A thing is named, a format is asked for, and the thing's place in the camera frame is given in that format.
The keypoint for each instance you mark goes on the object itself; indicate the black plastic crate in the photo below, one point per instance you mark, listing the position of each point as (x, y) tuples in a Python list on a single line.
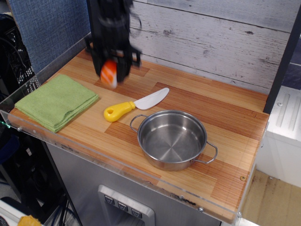
[(15, 65)]

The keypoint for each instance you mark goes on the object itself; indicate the silver toy fridge cabinet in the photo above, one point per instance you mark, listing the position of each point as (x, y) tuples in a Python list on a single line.
[(82, 177)]

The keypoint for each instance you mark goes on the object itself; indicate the dark grey right post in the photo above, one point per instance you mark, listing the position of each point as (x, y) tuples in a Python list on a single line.
[(284, 63)]

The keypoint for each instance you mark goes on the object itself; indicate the silver dispenser button panel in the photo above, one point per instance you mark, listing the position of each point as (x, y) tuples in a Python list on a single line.
[(120, 210)]

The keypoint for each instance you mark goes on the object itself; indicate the clear acrylic guard rail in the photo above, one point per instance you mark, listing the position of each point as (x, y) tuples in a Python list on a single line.
[(232, 116)]

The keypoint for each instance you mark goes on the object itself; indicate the toy knife yellow handle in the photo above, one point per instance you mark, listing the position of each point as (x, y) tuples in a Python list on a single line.
[(115, 112)]

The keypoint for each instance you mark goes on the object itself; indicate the orange white toy cake slice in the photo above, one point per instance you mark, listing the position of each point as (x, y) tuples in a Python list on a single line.
[(108, 74)]

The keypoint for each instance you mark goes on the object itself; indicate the folded green cloth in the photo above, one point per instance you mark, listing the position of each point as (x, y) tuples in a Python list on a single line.
[(57, 102)]

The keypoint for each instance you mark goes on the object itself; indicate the white plastic box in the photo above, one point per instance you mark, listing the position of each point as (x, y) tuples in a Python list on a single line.
[(279, 155)]

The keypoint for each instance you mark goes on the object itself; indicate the yellow object bottom left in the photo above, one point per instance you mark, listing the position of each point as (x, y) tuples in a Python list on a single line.
[(28, 221)]

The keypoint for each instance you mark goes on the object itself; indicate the stainless steel pot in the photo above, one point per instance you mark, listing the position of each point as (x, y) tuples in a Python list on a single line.
[(171, 140)]

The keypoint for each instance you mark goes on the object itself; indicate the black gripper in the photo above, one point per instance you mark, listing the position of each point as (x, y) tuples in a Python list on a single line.
[(110, 40)]

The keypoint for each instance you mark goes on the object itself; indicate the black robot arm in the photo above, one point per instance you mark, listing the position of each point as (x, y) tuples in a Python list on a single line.
[(110, 9)]

